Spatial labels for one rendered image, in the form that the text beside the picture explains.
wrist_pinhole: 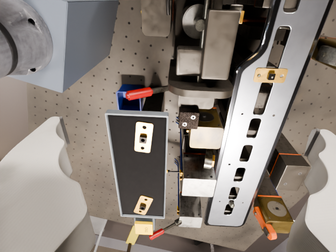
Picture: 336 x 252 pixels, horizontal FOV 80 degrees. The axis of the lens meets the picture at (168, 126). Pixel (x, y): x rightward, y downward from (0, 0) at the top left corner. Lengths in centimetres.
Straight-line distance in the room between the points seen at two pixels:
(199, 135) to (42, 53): 41
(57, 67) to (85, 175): 90
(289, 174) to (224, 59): 55
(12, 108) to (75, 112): 124
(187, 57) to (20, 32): 30
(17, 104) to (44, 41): 174
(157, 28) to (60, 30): 20
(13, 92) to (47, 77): 162
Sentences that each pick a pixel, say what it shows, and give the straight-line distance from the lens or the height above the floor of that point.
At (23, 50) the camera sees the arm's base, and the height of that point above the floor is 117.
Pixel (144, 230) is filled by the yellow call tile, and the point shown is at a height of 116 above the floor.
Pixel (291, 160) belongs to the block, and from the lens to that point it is 82.
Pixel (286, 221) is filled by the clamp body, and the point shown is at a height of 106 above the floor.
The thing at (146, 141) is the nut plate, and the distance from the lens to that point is 48.
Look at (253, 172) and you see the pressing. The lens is 81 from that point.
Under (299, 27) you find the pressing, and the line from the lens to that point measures 62.
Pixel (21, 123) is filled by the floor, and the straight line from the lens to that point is 232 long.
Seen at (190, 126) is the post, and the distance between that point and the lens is 53.
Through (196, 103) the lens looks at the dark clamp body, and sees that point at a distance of 52.
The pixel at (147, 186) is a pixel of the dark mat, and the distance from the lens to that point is 59.
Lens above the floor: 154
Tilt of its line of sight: 58 degrees down
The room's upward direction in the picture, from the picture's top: 176 degrees counter-clockwise
